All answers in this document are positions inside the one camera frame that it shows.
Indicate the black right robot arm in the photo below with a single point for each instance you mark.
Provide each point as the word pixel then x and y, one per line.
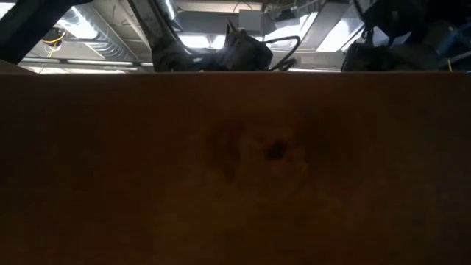
pixel 404 18

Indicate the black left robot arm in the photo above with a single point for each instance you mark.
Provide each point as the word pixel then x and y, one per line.
pixel 165 48

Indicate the grey ceiling box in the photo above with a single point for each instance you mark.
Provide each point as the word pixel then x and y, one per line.
pixel 252 20

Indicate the yellow rod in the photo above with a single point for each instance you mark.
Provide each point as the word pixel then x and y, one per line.
pixel 449 65

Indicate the wooden three-compartment organizer box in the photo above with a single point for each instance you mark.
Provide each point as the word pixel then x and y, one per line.
pixel 235 165

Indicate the silver ventilation duct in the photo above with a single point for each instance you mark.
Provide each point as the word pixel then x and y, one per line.
pixel 103 40

